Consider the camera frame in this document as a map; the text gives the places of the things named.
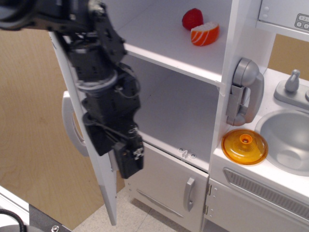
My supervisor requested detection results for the grey toy sink basin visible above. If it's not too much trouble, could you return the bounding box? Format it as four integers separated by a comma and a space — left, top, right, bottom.
255, 110, 309, 176

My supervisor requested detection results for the white freezer door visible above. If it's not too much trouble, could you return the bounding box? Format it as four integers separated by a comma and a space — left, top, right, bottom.
125, 143, 209, 232

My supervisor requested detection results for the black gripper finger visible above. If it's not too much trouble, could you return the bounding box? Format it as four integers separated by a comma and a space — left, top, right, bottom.
113, 140, 144, 179
83, 118, 116, 156

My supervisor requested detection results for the red toy strawberry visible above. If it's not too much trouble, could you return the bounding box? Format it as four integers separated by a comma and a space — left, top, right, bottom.
182, 8, 204, 30

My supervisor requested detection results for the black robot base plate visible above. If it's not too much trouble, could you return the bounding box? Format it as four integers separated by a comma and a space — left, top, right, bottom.
29, 204, 71, 232

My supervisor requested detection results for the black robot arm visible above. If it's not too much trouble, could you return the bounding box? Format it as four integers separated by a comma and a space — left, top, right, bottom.
0, 0, 144, 179

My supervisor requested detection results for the white oven door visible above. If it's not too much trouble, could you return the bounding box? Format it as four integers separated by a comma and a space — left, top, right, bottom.
206, 179, 309, 232

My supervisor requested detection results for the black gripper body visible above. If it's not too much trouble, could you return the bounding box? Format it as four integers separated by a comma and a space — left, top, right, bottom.
81, 73, 141, 143

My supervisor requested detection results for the grey toy faucet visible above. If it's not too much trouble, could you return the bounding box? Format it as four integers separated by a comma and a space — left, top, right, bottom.
274, 69, 309, 110

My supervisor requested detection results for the grey fridge door handle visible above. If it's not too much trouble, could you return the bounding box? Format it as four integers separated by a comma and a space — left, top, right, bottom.
62, 91, 89, 157

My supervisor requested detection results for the grey freezer door handle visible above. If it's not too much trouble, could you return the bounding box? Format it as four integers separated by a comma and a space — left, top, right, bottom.
183, 177, 195, 212

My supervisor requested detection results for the grey oven vent grille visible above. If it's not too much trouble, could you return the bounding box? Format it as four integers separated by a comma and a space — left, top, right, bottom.
223, 167, 309, 221

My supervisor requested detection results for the white toy kitchen cabinet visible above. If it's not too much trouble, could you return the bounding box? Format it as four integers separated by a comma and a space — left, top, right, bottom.
106, 0, 309, 232

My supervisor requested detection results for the orange salmon sushi toy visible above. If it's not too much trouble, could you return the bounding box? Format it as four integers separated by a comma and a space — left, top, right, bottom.
191, 22, 220, 46

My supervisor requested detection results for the grey ice dispenser panel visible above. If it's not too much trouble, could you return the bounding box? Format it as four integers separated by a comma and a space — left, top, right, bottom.
108, 150, 119, 171

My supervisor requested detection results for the white toy microwave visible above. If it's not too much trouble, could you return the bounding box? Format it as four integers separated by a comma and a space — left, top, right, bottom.
256, 0, 309, 42

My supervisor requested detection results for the white toy fridge door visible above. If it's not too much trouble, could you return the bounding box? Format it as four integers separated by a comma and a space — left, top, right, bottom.
49, 32, 117, 226

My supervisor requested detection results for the black cable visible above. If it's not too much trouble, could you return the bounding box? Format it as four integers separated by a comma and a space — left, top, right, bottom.
0, 208, 27, 232

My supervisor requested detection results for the grey toy telephone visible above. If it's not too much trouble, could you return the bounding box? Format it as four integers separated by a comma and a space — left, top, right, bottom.
226, 58, 264, 126

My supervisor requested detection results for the orange transparent pot lid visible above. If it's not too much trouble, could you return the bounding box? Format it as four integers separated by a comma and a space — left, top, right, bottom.
221, 129, 268, 165

